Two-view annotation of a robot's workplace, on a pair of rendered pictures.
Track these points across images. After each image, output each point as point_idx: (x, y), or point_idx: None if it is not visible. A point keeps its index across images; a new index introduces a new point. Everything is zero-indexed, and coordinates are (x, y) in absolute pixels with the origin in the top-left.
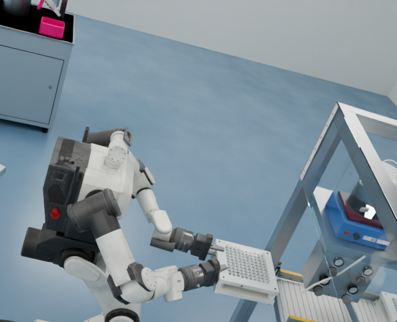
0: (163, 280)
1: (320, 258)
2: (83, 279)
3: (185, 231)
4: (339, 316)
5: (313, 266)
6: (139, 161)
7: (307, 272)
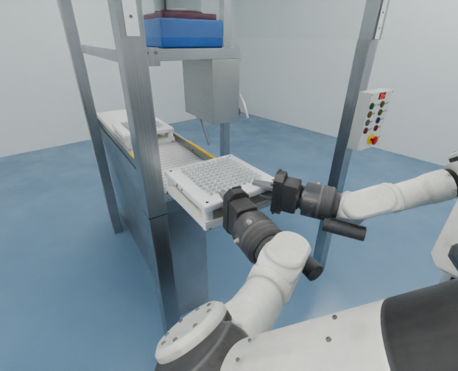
0: (399, 183)
1: (235, 76)
2: None
3: (259, 219)
4: (172, 158)
5: (230, 96)
6: (216, 357)
7: (226, 110)
